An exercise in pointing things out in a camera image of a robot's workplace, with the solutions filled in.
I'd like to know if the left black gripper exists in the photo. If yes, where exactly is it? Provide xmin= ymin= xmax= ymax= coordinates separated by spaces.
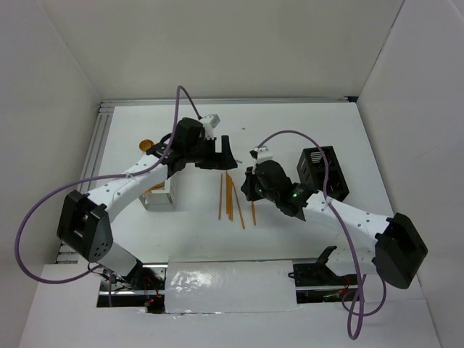
xmin=185 ymin=135 xmax=237 ymax=170

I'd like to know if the orange chopstick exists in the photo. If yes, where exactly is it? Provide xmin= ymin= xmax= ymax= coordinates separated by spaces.
xmin=225 ymin=171 xmax=230 ymax=217
xmin=233 ymin=183 xmax=246 ymax=230
xmin=218 ymin=173 xmax=223 ymax=220

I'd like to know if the orange spoon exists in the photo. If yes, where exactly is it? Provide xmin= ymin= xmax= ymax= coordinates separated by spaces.
xmin=138 ymin=139 xmax=154 ymax=152

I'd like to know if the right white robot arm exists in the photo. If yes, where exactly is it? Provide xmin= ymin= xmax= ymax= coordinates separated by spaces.
xmin=241 ymin=160 xmax=428 ymax=289

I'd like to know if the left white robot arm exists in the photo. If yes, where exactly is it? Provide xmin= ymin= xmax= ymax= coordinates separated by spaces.
xmin=57 ymin=115 xmax=238 ymax=289

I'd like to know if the black utensil container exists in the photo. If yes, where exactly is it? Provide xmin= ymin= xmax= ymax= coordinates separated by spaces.
xmin=297 ymin=146 xmax=349 ymax=202

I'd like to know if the white utensil container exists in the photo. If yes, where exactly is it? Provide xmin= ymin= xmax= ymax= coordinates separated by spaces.
xmin=139 ymin=175 xmax=177 ymax=212

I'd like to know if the white tape sheet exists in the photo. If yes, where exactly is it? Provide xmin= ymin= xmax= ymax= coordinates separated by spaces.
xmin=165 ymin=260 xmax=297 ymax=314

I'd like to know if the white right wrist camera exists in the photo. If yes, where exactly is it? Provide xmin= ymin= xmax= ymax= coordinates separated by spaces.
xmin=249 ymin=146 xmax=273 ymax=163

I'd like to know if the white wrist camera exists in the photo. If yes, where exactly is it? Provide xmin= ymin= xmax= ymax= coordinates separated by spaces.
xmin=249 ymin=146 xmax=273 ymax=163
xmin=199 ymin=114 xmax=220 ymax=140

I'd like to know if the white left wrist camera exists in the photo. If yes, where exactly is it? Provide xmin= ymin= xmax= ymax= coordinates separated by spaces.
xmin=199 ymin=114 xmax=220 ymax=140

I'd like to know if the aluminium rail at back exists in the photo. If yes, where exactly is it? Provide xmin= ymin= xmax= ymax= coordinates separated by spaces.
xmin=101 ymin=96 xmax=359 ymax=108

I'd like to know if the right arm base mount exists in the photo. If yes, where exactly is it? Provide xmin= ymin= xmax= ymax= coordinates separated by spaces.
xmin=287 ymin=246 xmax=358 ymax=304

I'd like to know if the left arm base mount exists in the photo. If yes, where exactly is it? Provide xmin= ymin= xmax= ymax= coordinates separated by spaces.
xmin=96 ymin=267 xmax=167 ymax=314

